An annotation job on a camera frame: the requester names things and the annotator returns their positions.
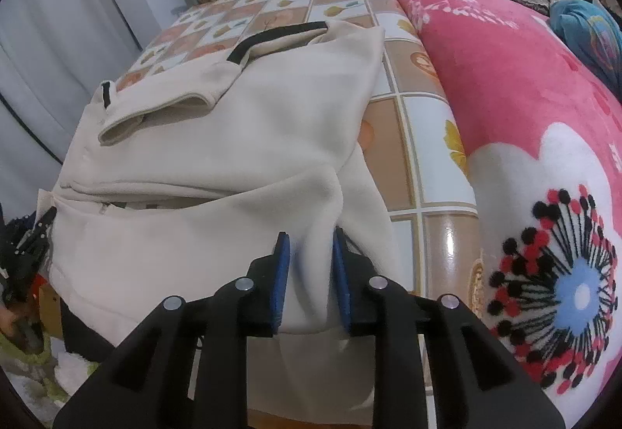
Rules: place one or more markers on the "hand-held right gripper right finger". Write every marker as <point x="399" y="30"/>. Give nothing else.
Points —
<point x="341" y="283"/>

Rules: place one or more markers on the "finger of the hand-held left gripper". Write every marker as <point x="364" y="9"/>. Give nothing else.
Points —
<point x="41" y="234"/>

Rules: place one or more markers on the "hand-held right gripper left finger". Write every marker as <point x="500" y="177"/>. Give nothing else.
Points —
<point x="282" y="273"/>

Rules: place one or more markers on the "beige zip jacket black trim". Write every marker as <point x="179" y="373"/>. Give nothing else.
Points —
<point x="194" y="166"/>

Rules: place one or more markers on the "green white fuzzy cloth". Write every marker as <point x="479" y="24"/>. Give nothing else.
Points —
<point x="39" y="385"/>

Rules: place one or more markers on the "pale grey curtain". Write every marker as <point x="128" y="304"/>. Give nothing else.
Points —
<point x="48" y="45"/>

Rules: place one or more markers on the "pink floral blanket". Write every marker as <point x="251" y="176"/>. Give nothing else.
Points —
<point x="510" y="93"/>

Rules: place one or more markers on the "blue printed cloth bundle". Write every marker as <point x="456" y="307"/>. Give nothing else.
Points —
<point x="583" y="35"/>

